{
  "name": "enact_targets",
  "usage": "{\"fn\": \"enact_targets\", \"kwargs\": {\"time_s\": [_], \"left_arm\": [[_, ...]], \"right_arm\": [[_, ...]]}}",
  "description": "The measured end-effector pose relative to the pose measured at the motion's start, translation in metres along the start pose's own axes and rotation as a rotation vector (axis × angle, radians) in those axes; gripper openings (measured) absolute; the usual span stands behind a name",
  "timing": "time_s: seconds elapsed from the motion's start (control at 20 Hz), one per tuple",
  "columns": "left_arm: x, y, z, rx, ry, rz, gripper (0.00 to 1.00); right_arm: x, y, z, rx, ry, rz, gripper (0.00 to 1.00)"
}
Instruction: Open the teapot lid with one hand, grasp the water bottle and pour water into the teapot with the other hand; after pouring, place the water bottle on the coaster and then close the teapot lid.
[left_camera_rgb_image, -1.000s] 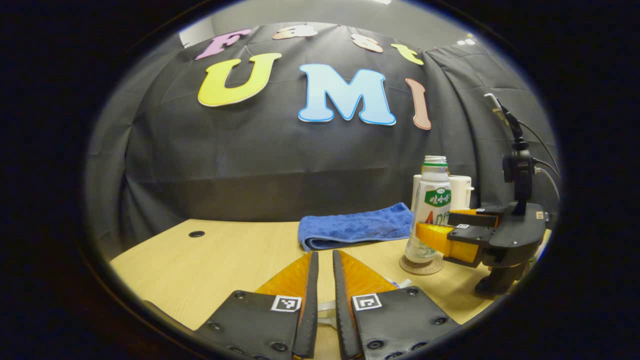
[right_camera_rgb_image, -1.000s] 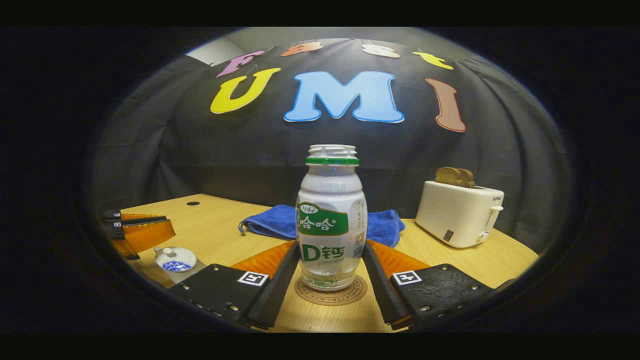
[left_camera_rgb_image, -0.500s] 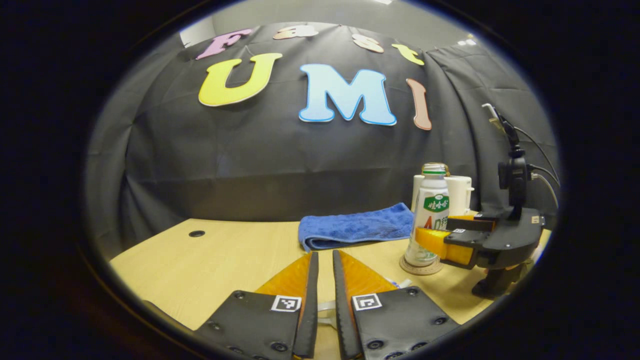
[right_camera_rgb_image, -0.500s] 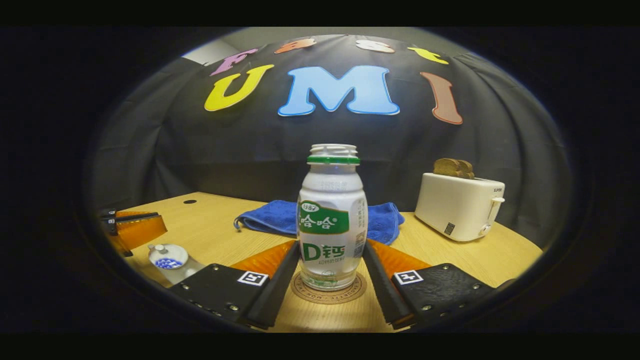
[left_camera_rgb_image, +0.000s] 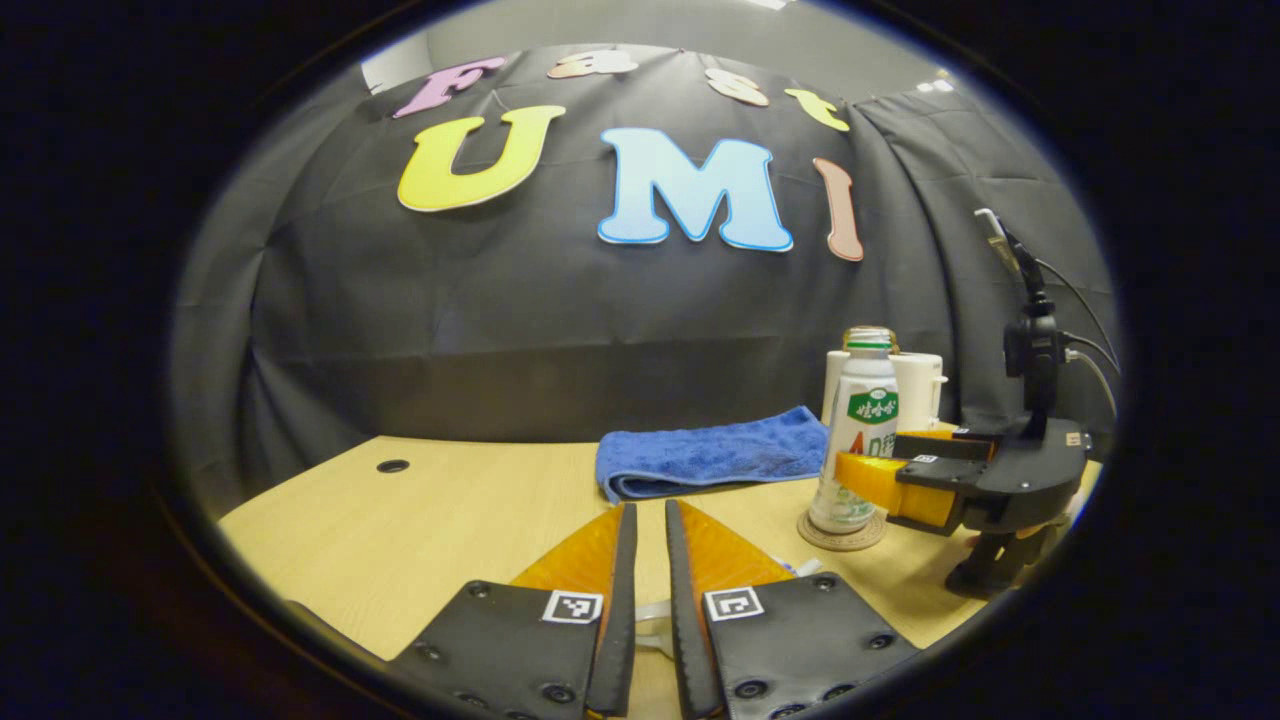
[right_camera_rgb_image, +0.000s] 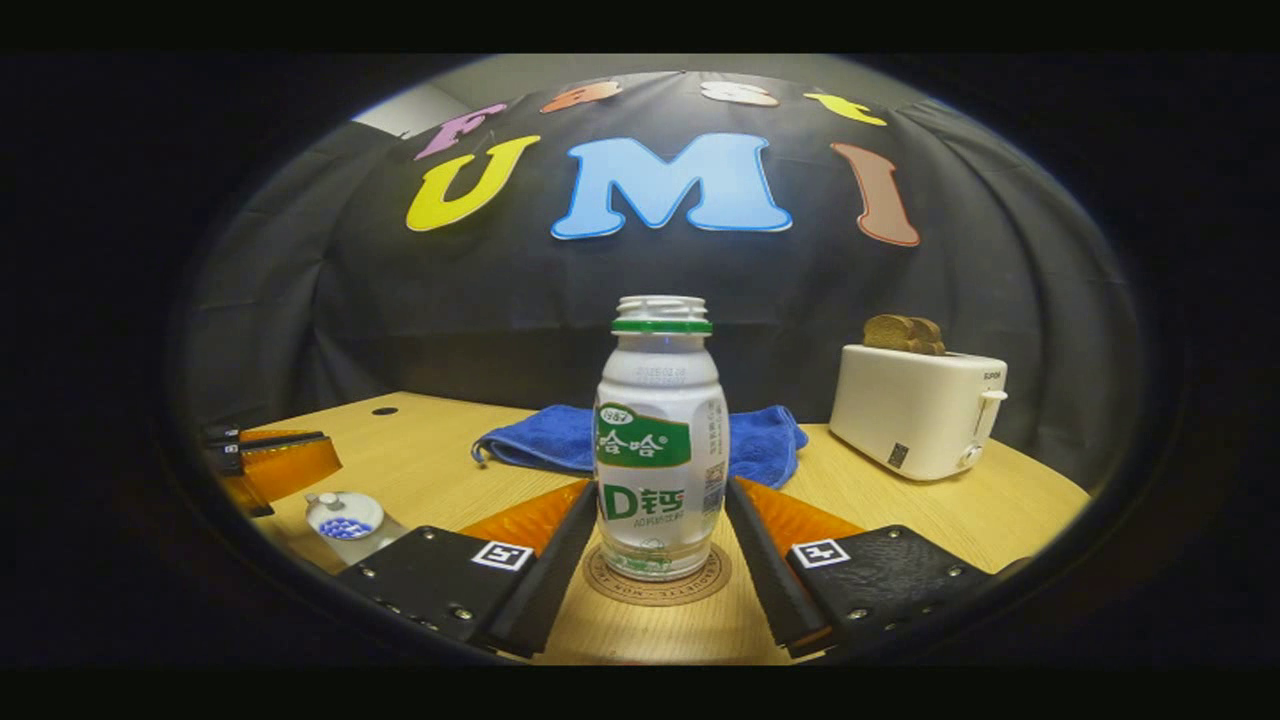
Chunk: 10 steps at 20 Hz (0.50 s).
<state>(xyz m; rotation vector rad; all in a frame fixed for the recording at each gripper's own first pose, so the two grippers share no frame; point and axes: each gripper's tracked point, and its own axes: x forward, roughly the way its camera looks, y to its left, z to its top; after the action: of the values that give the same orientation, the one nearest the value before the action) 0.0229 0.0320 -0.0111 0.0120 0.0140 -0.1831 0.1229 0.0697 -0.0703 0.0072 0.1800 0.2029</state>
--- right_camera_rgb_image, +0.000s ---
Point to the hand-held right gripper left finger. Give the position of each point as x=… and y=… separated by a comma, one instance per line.
x=545, y=580

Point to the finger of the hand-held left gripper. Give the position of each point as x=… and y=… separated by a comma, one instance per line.
x=290, y=470
x=270, y=438

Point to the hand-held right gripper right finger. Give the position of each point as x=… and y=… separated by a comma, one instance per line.
x=765, y=580

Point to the white teacup lid blue pattern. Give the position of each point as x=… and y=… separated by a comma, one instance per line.
x=345, y=515

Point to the round wooden coaster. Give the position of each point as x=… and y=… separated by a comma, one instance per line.
x=655, y=592

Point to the white water bottle green label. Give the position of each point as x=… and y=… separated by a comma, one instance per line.
x=660, y=440

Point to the blue towel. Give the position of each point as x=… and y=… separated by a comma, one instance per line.
x=540, y=440

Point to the white toaster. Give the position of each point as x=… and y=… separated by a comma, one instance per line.
x=910, y=410

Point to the black backdrop cloth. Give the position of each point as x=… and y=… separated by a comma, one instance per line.
x=500, y=300

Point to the toasted bread slice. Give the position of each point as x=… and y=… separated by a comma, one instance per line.
x=930, y=338
x=888, y=333

